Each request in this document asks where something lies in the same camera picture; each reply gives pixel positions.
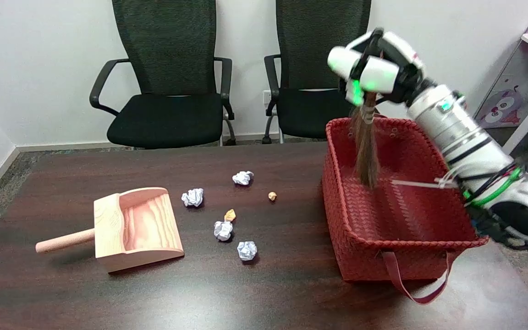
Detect pink owl print shelf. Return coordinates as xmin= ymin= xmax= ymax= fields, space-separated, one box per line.
xmin=473 ymin=0 xmax=528 ymax=130

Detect wooden dustpan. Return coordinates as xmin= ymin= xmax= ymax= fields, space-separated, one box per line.
xmin=35 ymin=187 xmax=185 ymax=274

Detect black mesh office chair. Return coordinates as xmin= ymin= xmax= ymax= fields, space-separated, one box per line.
xmin=89 ymin=0 xmax=237 ymax=150
xmin=263 ymin=0 xmax=372 ymax=145

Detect brown straw hand broom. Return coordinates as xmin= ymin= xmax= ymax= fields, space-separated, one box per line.
xmin=349 ymin=92 xmax=380 ymax=189

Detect thick green cable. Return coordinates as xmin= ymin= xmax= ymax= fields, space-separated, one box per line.
xmin=463 ymin=167 xmax=523 ymax=207

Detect white zip tie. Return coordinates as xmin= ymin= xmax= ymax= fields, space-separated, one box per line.
xmin=391 ymin=178 xmax=457 ymax=189

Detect white paper ball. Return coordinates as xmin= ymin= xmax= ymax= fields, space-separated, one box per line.
xmin=214 ymin=220 xmax=234 ymax=242
xmin=232 ymin=170 xmax=254 ymax=186
xmin=181 ymin=188 xmax=204 ymax=208
xmin=237 ymin=241 xmax=258 ymax=262

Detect black cable loop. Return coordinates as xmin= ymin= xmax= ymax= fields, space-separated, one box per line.
xmin=456 ymin=160 xmax=528 ymax=280

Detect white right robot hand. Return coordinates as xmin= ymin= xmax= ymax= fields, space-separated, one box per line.
xmin=327 ymin=28 xmax=434 ymax=107

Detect red woven basket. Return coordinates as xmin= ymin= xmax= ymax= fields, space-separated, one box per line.
xmin=321 ymin=112 xmax=489 ymax=305

